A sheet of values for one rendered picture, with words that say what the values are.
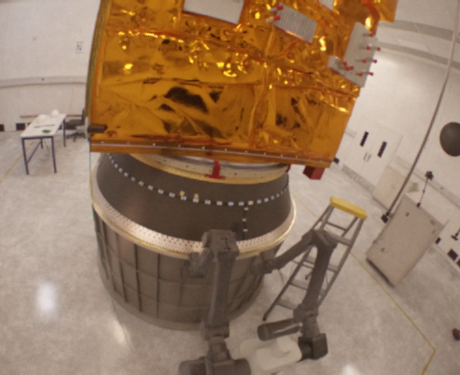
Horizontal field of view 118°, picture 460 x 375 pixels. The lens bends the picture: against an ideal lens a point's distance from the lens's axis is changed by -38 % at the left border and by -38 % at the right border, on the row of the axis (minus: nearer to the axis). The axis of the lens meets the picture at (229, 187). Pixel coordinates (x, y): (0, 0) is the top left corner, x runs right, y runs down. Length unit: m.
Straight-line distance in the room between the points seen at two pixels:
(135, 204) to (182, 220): 0.36
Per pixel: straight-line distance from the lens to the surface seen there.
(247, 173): 1.51
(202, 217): 1.51
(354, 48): 1.89
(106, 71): 1.23
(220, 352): 0.90
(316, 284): 1.03
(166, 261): 1.68
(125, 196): 1.68
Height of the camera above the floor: 2.30
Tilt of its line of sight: 28 degrees down
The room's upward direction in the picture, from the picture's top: 16 degrees clockwise
